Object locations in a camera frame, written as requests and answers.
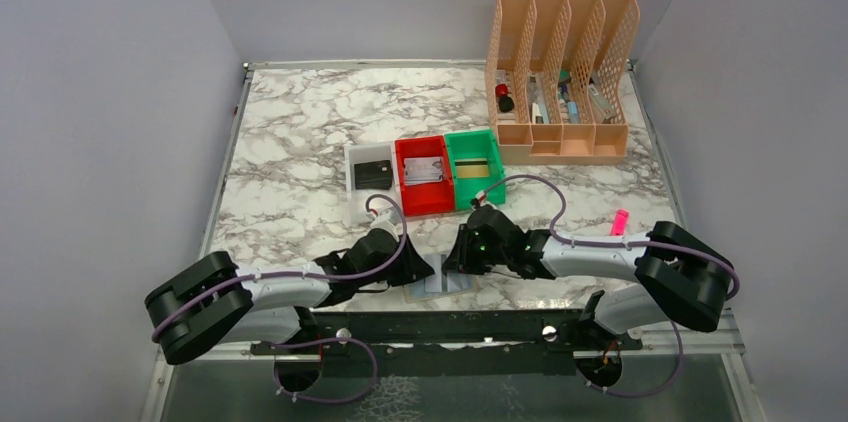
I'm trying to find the red plastic bin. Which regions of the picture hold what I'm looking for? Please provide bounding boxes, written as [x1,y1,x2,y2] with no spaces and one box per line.
[395,135,455,217]

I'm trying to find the green plastic bin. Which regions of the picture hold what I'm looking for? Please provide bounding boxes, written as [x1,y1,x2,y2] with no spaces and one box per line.
[444,129,505,212]

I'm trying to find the silver credit card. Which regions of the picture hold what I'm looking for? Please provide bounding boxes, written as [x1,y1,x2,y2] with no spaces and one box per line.
[403,156,444,186]

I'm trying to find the white plastic bin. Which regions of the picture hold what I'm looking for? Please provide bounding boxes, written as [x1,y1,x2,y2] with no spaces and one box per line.
[343,142,402,224]

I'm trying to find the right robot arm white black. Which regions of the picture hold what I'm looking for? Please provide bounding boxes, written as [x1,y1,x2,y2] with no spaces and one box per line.
[442,205,739,335]

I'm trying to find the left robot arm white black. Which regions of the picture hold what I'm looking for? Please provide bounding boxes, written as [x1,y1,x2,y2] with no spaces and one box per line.
[144,228,435,365]

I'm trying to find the black credit card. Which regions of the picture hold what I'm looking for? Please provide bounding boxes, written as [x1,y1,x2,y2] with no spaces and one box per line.
[353,159,394,190]

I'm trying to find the gold credit card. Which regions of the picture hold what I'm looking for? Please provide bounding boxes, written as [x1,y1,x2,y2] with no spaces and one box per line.
[455,158,490,179]

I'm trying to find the pink highlighter marker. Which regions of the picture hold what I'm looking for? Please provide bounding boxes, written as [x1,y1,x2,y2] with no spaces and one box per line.
[610,209,630,236]

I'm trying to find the stationery items in organizer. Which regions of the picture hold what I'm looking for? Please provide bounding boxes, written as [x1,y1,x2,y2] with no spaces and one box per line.
[527,70,619,124]

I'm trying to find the red black item in organizer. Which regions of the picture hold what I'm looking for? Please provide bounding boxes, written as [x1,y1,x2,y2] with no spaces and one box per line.
[495,83,515,113]

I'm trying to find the orange mesh file organizer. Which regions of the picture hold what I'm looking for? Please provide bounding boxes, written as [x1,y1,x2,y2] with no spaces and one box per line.
[484,0,640,165]

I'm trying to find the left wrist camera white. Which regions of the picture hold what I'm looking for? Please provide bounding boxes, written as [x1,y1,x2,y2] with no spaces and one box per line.
[368,208,403,240]

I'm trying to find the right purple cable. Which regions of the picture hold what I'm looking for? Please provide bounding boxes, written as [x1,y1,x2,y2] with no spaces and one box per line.
[470,174,741,399]

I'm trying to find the purple cable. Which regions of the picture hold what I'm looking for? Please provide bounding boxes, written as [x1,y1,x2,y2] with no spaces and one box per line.
[470,174,741,399]
[149,192,409,406]

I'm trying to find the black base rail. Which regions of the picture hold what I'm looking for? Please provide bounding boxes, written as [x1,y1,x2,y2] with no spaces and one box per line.
[250,309,642,378]

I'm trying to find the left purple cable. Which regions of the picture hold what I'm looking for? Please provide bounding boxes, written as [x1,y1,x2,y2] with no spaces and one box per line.
[149,192,409,406]

